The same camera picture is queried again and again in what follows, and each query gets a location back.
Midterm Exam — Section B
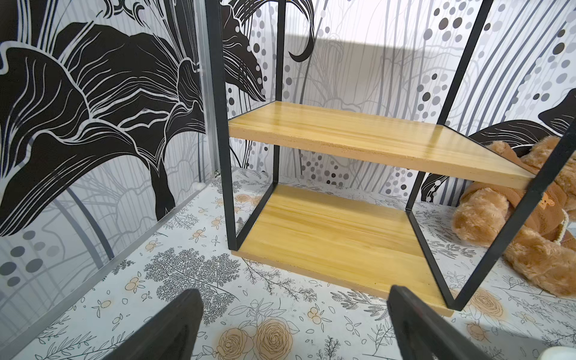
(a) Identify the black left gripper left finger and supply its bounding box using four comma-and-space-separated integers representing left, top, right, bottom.
106, 289, 203, 359

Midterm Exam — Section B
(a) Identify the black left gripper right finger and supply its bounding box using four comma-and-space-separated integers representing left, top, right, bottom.
387, 285, 488, 359

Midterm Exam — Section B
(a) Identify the white plastic storage box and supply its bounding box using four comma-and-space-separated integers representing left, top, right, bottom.
538, 346, 576, 360

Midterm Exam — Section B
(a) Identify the brown teddy bear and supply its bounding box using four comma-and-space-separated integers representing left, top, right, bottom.
451, 157, 575, 297

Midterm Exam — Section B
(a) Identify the wooden shelf black metal frame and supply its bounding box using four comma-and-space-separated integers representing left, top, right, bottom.
202, 1, 575, 314

